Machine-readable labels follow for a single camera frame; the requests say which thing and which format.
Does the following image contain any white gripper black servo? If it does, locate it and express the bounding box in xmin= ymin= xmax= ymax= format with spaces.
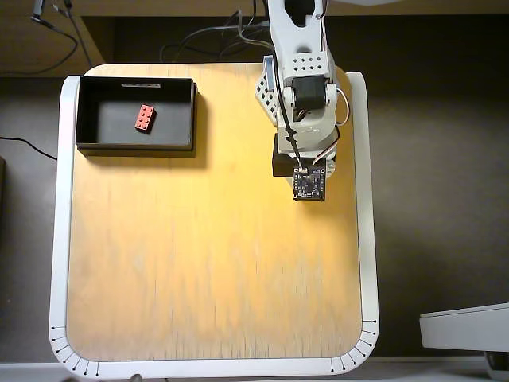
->
xmin=271 ymin=134 xmax=338 ymax=178

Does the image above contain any red lego block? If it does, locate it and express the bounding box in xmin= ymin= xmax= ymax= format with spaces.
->
xmin=133 ymin=103 xmax=157 ymax=135

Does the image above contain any white flat device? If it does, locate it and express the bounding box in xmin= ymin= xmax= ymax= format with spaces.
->
xmin=418 ymin=302 xmax=509 ymax=353

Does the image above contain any black camera cable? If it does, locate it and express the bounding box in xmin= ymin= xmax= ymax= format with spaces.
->
xmin=274 ymin=75 xmax=308 ymax=172

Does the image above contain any black cable with plug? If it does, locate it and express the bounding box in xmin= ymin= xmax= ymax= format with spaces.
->
xmin=0 ymin=0 xmax=95 ymax=77

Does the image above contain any black cable bundle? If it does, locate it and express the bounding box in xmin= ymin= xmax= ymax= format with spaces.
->
xmin=160 ymin=0 xmax=276 ymax=61

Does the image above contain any white servo wire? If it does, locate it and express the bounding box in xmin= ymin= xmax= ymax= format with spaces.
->
xmin=312 ymin=88 xmax=352 ymax=167

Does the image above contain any black open bin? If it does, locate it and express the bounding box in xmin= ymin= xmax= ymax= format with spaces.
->
xmin=75 ymin=76 xmax=199 ymax=153

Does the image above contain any tan wooden shelf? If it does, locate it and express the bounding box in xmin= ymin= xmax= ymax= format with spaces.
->
xmin=0 ymin=0 xmax=509 ymax=77

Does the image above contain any black camera circuit board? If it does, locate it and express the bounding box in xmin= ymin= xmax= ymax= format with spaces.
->
xmin=292 ymin=166 xmax=328 ymax=203

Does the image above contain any thin black cable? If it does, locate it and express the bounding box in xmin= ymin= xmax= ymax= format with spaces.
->
xmin=0 ymin=136 xmax=60 ymax=162

